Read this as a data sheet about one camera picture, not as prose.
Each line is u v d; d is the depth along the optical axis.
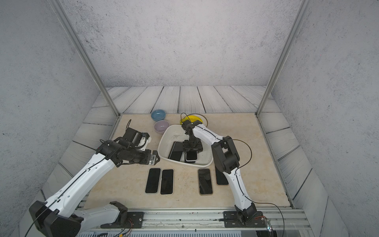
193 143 0.83
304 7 0.70
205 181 0.86
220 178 0.85
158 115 1.19
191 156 0.93
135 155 0.61
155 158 0.67
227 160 0.59
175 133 1.07
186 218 0.75
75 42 0.81
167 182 0.85
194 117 1.12
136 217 0.75
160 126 1.08
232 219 0.72
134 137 0.58
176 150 0.96
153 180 0.83
